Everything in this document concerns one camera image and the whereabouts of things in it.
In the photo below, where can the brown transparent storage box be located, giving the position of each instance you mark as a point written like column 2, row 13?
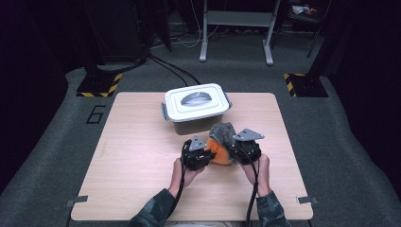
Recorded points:
column 192, row 126

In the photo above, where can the black cabinet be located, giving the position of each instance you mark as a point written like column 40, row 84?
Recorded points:
column 116, row 31

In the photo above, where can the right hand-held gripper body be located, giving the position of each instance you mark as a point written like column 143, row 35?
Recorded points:
column 246, row 151

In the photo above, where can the white metal stand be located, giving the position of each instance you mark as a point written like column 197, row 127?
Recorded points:
column 204, row 31

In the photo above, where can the dark curtain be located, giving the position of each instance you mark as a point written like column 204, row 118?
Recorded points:
column 28, row 78
column 369, row 78

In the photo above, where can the white box lid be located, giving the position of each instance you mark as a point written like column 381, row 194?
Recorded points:
column 201, row 112

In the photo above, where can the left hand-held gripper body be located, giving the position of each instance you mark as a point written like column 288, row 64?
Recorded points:
column 191, row 160

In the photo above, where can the white and orange object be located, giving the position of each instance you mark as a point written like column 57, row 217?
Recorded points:
column 299, row 9

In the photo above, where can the person's left hand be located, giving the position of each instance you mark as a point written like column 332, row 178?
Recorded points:
column 181, row 178

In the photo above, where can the orange plush toy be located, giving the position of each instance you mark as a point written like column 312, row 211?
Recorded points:
column 219, row 154

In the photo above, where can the grey cloth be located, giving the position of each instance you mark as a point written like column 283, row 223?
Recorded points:
column 222, row 132

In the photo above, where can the person's right hand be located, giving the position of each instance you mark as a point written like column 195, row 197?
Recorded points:
column 261, row 176

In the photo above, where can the black base with striped edge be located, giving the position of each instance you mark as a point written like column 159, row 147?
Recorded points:
column 307, row 86
column 97, row 85

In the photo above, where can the grey tape strip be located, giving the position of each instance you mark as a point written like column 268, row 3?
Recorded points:
column 77, row 200
column 307, row 200

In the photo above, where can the black chair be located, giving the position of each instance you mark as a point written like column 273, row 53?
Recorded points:
column 302, row 20

